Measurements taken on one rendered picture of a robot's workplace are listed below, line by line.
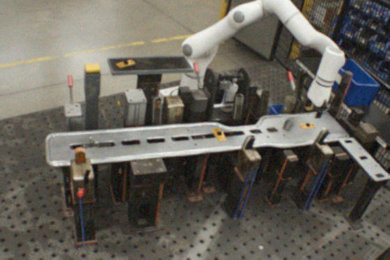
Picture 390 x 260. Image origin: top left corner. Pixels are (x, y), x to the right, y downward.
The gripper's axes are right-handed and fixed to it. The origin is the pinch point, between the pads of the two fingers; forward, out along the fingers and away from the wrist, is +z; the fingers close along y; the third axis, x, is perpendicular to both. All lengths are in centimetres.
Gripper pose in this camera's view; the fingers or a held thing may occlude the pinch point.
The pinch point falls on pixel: (313, 110)
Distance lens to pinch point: 187.3
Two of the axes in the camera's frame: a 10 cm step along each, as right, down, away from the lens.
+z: -1.6, 8.1, 5.6
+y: 3.2, 5.8, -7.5
